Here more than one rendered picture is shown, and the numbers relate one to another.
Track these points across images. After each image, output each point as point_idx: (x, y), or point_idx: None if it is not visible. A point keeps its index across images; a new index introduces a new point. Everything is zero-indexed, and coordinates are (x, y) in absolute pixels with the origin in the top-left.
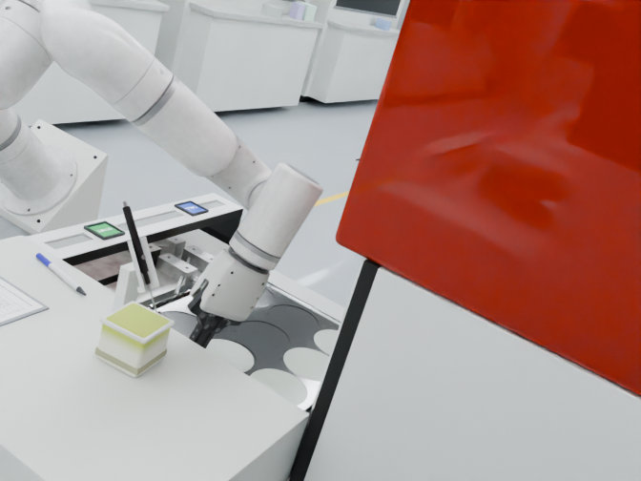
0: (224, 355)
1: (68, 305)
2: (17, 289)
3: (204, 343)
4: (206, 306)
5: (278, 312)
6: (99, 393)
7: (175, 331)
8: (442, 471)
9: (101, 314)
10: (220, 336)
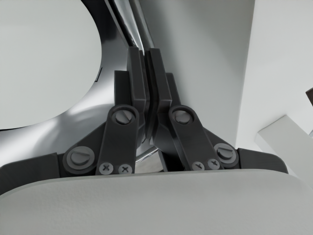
0: (8, 64)
1: (303, 125)
2: (311, 137)
3: (145, 69)
4: (301, 190)
5: None
6: None
7: (248, 89)
8: None
9: (295, 117)
10: (1, 138)
